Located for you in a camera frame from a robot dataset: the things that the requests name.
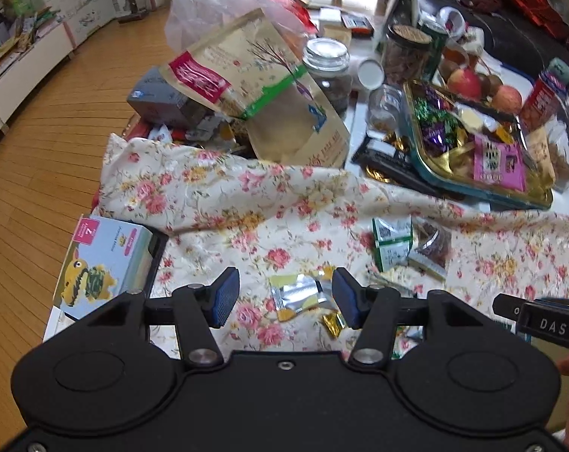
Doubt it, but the white mug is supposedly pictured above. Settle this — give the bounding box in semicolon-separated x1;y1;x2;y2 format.
437;6;467;38

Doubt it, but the nut jar with gold lid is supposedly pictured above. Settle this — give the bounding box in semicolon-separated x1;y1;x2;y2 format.
381;24;434;87

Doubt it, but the pile of purple wrapped candies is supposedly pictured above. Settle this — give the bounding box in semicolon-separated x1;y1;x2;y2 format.
411;84;468;157

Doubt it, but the small glass jar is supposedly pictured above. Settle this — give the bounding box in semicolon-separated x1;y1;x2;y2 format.
367;84;404;133

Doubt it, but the pink snack packet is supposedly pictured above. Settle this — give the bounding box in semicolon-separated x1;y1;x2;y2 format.
473;134;528;194

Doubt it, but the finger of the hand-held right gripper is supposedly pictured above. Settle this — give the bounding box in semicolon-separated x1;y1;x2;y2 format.
493;293;523;320

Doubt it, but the open glass jar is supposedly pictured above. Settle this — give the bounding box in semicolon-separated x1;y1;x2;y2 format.
302;38;352;115

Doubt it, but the large kraft paper snack bag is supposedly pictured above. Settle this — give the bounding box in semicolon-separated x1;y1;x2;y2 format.
168;8;352;170

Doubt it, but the clear packet with brown snack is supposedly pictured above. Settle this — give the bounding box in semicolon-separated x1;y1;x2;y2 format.
408;219;453;279

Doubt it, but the grey cardboard box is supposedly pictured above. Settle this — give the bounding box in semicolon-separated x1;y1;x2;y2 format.
126;67;211;129

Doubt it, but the gold tin tray of candies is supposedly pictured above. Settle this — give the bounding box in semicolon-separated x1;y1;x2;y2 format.
401;79;554;211

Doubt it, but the clear plastic bag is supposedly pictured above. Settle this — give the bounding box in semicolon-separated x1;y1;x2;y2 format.
153;0;314;57

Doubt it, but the green and white snack packet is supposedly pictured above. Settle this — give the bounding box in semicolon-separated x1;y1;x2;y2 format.
371;215;415;272

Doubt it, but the gold candy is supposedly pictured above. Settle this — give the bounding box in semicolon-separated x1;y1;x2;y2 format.
322;311;349;338

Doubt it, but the white low cabinet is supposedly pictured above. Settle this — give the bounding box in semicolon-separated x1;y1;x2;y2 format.
0;20;76;152

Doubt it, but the pile of red packets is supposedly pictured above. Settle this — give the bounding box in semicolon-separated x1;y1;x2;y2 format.
495;0;562;25

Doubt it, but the silver and yellow snack packet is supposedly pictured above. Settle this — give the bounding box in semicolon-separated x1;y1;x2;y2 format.
268;273;335;324

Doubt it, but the red bottle with teal cap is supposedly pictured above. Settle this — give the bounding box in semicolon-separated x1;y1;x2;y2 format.
519;57;569;133

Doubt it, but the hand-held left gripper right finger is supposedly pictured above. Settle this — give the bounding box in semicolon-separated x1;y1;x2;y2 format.
332;267;485;372

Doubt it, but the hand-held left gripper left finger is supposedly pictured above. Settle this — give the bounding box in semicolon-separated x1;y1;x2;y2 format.
84;267;241;372

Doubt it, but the red apple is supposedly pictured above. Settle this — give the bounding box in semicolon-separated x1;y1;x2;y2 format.
447;68;483;101
491;85;523;114

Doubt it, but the white jar lid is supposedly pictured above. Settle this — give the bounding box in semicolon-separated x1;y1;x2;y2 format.
357;57;385;90

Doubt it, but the floral cloth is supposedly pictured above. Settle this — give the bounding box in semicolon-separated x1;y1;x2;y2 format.
90;133;569;363

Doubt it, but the green drink can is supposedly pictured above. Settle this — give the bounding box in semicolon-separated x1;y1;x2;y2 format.
418;19;450;82

